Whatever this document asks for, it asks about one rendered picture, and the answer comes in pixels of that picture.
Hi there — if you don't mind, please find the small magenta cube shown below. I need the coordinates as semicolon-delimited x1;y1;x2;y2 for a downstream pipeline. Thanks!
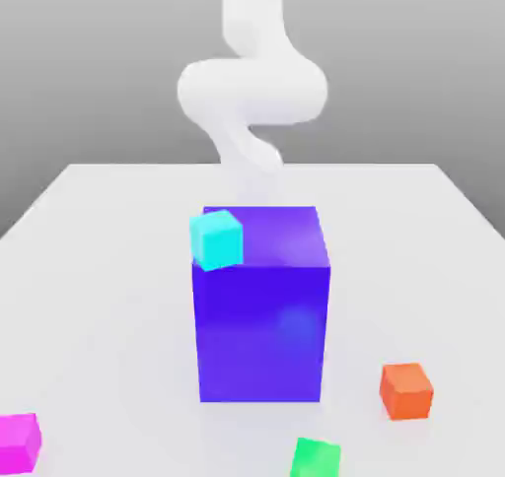
0;412;43;477

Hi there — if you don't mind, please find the small green cube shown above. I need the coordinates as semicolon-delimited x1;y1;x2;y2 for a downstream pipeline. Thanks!
289;437;342;477

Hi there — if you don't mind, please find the large blue box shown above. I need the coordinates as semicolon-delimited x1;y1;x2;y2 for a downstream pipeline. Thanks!
191;205;331;404

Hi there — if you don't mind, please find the small cyan cube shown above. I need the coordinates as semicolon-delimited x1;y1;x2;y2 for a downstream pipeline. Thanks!
188;209;245;273

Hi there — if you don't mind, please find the small orange cube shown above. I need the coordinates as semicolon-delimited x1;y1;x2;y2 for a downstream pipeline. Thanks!
379;362;435;422

